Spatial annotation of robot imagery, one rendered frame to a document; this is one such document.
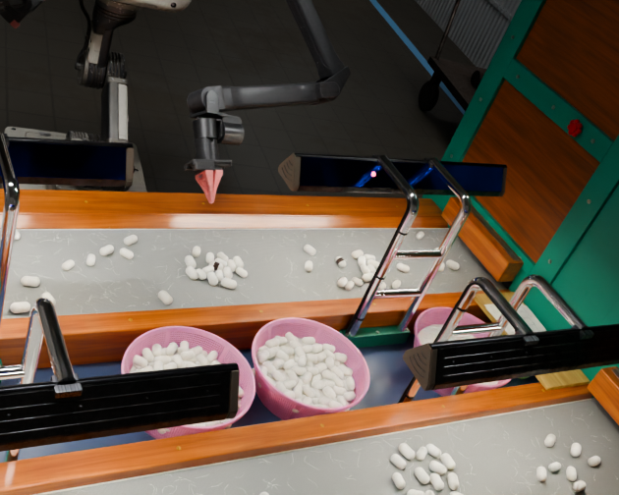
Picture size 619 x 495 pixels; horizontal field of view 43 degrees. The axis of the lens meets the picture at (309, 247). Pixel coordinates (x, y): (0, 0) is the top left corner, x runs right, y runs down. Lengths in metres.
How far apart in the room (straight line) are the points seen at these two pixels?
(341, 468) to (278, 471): 0.13
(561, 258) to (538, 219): 0.14
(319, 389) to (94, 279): 0.54
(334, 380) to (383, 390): 0.18
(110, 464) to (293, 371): 0.48
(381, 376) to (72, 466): 0.80
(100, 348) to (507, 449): 0.89
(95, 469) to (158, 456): 0.11
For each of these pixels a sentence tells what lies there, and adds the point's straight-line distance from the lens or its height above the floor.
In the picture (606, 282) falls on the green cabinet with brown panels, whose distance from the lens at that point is 2.07.
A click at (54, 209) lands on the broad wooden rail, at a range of 1.90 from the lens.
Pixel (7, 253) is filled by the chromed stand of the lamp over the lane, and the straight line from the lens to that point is 1.40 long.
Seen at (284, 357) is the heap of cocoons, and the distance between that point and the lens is 1.72.
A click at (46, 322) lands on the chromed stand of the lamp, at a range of 1.11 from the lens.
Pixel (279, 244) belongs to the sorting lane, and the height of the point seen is 0.74.
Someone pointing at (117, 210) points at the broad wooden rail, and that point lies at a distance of 1.94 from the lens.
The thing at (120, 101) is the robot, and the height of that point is 0.85.
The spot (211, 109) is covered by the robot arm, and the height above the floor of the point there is 1.02.
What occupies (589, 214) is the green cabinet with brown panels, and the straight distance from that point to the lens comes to 2.09.
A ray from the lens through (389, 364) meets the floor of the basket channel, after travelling 1.95.
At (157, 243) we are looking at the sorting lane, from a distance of 1.91.
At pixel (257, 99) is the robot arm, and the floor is 1.03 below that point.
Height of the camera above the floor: 1.89
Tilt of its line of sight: 33 degrees down
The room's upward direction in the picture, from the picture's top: 23 degrees clockwise
